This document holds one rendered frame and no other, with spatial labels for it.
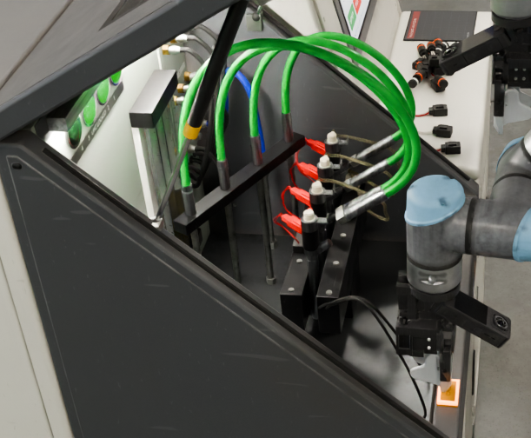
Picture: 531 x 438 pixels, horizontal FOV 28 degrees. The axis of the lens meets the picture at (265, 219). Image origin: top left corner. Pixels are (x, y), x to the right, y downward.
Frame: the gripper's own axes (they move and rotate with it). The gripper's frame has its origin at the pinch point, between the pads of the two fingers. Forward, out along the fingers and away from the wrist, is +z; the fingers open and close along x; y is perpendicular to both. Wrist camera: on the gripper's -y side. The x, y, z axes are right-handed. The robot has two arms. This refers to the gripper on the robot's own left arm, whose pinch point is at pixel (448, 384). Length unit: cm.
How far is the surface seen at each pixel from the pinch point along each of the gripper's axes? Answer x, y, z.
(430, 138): -68, 8, -1
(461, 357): -8.3, -1.6, 2.1
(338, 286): -20.0, 19.4, -0.9
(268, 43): -21, 28, -45
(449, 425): 6.2, -0.7, 2.1
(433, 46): -100, 10, -5
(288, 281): -20.6, 28.0, -0.9
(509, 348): -115, -10, 97
